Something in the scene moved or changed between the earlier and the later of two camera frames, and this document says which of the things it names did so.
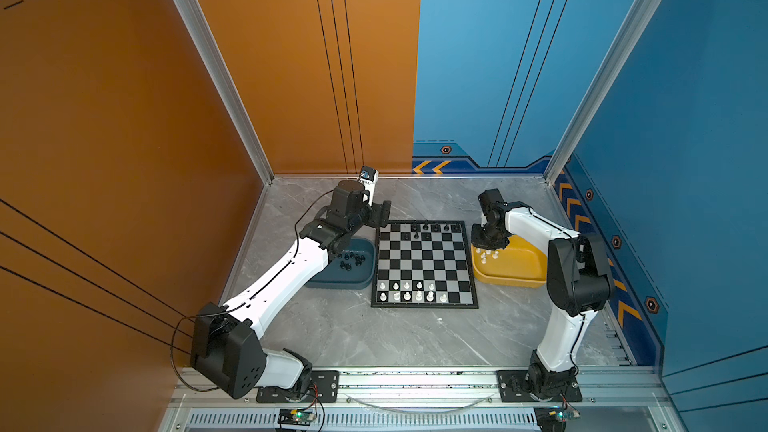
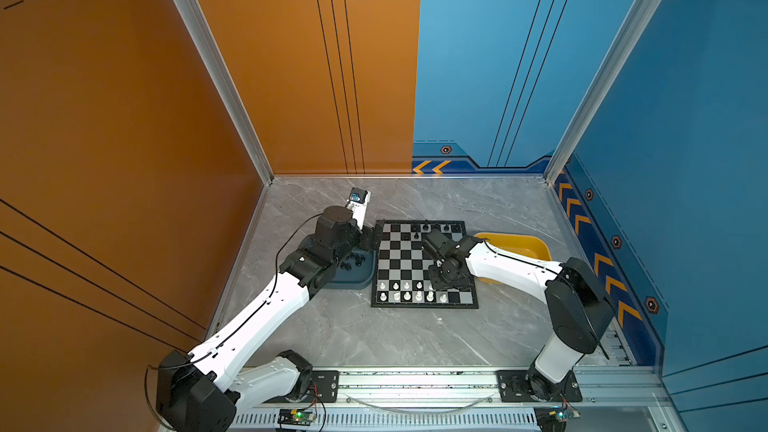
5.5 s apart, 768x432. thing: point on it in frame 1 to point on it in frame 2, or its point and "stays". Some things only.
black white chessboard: (423, 264) stays
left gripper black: (379, 214) to (370, 238)
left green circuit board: (291, 416) stays
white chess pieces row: (418, 297) stays
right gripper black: (475, 240) to (437, 286)
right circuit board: (550, 418) stays
